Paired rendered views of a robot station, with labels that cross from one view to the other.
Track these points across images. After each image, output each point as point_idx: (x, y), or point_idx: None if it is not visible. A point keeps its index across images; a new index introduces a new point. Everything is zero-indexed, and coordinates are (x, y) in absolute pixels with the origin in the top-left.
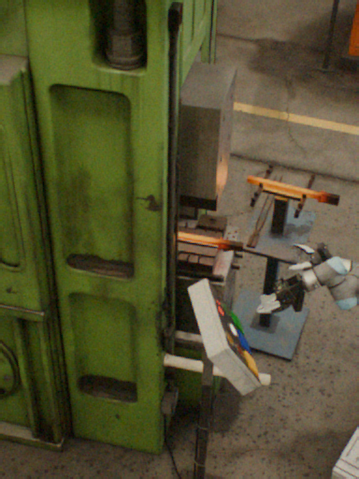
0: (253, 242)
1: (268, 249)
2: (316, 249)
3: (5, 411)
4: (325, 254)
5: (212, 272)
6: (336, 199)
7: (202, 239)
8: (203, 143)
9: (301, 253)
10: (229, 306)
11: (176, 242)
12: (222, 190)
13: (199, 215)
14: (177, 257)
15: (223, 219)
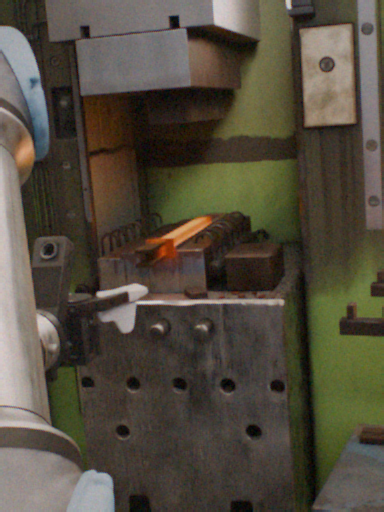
0: (376, 434)
1: (364, 462)
2: (108, 298)
3: None
4: (35, 266)
5: (104, 285)
6: None
7: (170, 235)
8: None
9: (132, 317)
10: (211, 501)
11: (80, 165)
12: (133, 73)
13: (324, 278)
14: (86, 209)
15: (264, 253)
